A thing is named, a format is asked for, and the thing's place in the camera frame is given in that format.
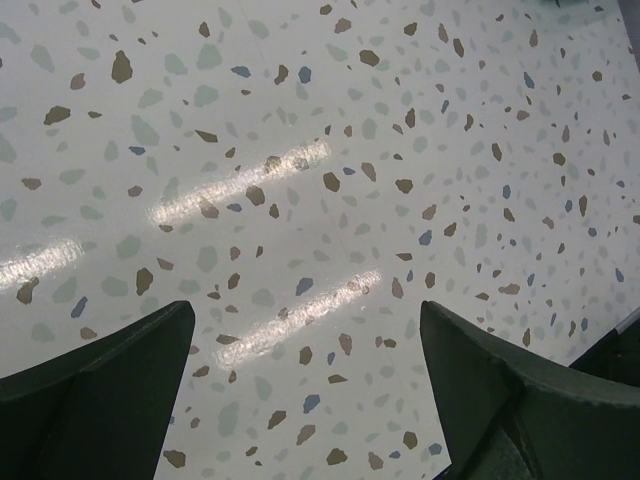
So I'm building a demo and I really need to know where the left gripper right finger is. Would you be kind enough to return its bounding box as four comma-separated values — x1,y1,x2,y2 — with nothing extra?
420,301,639,479

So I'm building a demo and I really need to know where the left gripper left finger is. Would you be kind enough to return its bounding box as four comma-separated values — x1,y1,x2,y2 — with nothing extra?
1,300,195,479

